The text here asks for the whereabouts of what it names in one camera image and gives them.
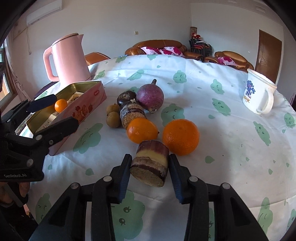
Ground pink floral armchair pillow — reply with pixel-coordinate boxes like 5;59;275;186
217;56;237;66

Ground small orange kumquat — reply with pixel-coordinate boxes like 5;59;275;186
54;99;68;113

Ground pink metal tin box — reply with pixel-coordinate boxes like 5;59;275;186
14;80;108;156

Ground white cloud-pattern tablecloth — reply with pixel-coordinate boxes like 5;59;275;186
28;55;295;240

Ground brown leather armchair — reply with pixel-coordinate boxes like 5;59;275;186
204;51;254;72

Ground window with wooden frame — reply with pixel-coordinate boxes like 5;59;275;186
1;43;17;113

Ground long brown leather sofa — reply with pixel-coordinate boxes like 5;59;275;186
125;40;204;61

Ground white air conditioner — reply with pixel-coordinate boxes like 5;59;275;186
26;0;62;26

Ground person's left hand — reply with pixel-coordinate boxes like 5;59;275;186
1;182;30;207

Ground printed paper sheet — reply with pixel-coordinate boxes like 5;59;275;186
17;90;83;138

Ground round orange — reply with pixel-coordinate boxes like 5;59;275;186
162;119;200;156

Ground brown wooden door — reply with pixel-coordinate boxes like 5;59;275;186
255;30;282;83

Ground white enamel mug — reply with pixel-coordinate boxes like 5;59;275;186
242;69;277;114

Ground dark brown mangosteen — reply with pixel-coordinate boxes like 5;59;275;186
117;90;137;106

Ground oval orange fruit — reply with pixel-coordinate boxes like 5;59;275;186
126;118;159;144

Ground stacked dark chairs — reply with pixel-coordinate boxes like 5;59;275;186
189;27;212;57

